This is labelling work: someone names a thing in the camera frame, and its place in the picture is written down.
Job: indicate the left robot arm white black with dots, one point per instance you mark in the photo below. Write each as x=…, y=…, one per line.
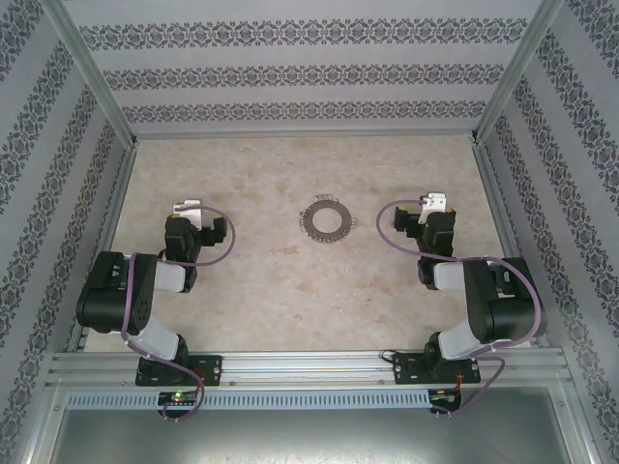
x=145, y=290

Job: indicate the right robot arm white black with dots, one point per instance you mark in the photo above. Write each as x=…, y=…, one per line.
x=503, y=299

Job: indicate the small green circuit board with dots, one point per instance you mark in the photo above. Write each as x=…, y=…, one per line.
x=442, y=395
x=179, y=397

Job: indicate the grey metal panel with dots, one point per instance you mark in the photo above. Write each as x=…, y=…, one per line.
x=309, y=435

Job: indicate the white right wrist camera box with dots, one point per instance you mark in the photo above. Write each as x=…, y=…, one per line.
x=435, y=200

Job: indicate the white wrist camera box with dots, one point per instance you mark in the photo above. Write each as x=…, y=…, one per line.
x=189, y=208
x=435, y=200

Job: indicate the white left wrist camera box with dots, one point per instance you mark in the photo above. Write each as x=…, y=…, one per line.
x=189, y=208

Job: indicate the aluminium side rail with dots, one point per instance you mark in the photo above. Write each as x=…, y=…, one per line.
x=494, y=193
x=109, y=232

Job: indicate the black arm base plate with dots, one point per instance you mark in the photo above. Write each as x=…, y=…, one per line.
x=403, y=367
x=213, y=369

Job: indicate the aluminium frame post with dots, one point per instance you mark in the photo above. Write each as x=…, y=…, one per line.
x=97, y=72
x=513, y=72

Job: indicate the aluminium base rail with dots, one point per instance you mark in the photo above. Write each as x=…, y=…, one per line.
x=309, y=369

